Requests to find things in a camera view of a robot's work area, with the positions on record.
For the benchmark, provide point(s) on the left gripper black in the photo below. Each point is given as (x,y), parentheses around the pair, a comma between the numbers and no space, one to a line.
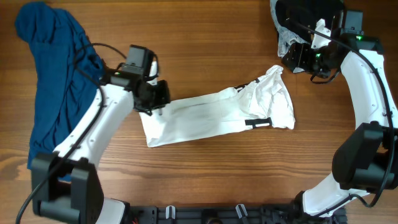
(162,97)

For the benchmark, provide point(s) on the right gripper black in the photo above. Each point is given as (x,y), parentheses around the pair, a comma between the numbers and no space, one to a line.
(298,57)

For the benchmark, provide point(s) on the white t-shirt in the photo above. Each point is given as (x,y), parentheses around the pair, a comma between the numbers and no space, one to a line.
(264,101)

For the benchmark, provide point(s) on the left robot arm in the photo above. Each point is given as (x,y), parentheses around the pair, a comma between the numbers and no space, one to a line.
(65,183)

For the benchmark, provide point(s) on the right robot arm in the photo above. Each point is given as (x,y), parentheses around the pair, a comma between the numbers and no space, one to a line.
(366,163)

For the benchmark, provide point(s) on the grey patterned folded garment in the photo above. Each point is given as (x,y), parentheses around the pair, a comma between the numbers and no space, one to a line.
(285,37)

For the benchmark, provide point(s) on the black folded garment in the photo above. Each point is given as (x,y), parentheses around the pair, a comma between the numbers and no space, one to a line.
(316,14)

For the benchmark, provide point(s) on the blue t-shirt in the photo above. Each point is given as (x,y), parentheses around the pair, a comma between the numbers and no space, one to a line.
(60,49)

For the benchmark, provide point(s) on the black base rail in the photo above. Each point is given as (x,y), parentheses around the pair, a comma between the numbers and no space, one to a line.
(239,214)

